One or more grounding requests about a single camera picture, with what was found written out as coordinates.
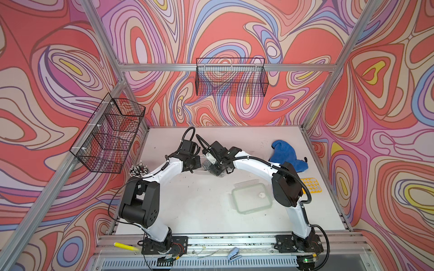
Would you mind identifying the blue microfiber cloth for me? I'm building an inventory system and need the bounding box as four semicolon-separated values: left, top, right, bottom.
269;140;309;173

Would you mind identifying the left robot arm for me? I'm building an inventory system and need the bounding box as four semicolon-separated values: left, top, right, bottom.
118;140;201;243

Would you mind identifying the wall wire basket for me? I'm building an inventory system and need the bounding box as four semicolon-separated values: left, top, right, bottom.
195;56;269;97
70;94;146;173

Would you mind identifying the large clear lunch box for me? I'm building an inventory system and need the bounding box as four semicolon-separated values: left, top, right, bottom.
202;152;226;177

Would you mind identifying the green-rimmed clear lid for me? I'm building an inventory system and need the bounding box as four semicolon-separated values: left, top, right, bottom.
231;179;272;215

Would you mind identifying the cup of pens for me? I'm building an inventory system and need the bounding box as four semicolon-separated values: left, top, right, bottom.
130;162;149;177

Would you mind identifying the yellow highlighter marker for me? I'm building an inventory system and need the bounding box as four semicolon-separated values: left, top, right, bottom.
114;242;140;252

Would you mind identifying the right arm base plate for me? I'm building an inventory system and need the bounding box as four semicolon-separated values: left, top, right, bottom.
274;234;324;254

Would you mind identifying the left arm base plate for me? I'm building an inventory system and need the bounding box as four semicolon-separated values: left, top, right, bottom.
137;236;188;256

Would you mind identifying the yellow perforated tray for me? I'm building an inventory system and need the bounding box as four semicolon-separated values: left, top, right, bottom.
301;178;322;194

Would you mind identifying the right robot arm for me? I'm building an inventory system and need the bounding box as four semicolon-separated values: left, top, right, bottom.
196;135;315;242

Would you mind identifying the back wall wire basket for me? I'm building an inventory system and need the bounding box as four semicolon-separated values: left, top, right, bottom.
195;56;269;97

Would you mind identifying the left wall wire basket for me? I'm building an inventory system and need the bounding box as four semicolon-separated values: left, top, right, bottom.
70;94;146;173

